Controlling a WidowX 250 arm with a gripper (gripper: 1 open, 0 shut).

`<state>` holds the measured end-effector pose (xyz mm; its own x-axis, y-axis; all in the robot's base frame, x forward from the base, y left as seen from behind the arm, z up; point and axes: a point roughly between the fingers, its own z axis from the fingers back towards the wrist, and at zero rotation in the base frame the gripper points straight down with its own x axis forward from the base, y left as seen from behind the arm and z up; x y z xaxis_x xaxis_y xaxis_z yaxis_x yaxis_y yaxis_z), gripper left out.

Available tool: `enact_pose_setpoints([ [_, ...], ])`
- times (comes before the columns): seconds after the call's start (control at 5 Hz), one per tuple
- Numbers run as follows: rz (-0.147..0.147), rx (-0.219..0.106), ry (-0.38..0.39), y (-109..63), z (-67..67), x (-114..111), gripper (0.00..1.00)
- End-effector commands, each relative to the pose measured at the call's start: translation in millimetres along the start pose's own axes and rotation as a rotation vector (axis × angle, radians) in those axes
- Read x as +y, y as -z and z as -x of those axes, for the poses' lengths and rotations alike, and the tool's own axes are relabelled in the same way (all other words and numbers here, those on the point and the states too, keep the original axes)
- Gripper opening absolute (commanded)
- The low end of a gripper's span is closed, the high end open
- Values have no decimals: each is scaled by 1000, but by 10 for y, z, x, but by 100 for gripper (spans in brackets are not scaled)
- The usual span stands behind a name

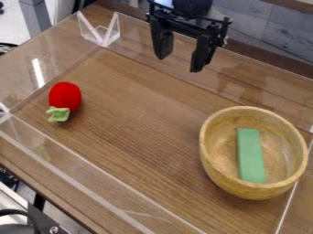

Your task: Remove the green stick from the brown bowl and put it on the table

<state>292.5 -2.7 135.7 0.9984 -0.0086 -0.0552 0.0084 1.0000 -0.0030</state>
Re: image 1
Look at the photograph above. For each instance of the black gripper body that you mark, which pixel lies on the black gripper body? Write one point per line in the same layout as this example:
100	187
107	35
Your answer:
190	16

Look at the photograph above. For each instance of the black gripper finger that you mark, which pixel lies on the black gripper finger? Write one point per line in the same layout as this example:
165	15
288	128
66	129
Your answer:
203	53
162	37

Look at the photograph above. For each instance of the green stick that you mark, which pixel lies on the green stick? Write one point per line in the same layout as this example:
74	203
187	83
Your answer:
250	155

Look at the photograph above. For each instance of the light wooden bowl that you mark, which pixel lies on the light wooden bowl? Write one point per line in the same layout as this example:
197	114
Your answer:
285	151

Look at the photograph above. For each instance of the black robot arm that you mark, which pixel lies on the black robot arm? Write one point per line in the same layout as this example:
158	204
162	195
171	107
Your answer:
194	19

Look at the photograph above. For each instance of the red plush strawberry toy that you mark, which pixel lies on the red plush strawberry toy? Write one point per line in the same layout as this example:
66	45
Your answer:
64	101

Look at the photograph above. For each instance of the clear acrylic tray enclosure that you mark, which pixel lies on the clear acrylic tray enclosure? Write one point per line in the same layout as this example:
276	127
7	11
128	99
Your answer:
119	166

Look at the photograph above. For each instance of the black clamp with cable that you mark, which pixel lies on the black clamp with cable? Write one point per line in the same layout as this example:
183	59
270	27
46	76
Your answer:
32	222

